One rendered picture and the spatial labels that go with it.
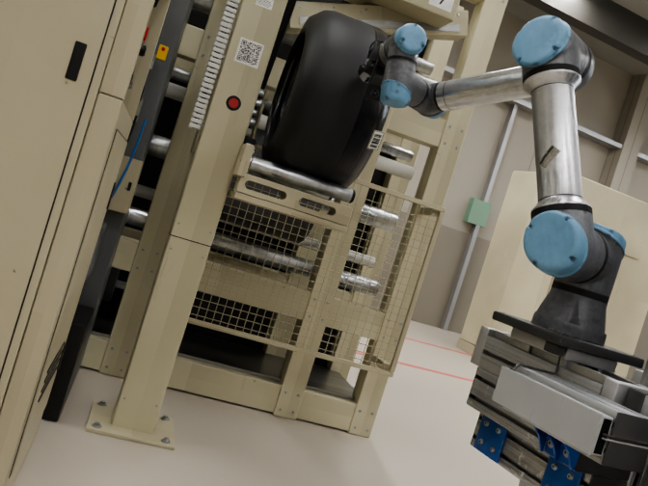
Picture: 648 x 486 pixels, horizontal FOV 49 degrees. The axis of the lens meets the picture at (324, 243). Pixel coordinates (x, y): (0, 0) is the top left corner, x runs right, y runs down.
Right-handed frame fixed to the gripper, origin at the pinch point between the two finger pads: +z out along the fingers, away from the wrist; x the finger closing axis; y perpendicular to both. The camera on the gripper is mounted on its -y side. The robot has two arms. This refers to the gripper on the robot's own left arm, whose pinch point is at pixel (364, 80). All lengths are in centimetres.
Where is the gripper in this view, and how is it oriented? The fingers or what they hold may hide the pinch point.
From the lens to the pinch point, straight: 210.2
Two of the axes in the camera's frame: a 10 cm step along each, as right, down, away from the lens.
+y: 2.7, -9.6, 1.0
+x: -9.3, -2.9, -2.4
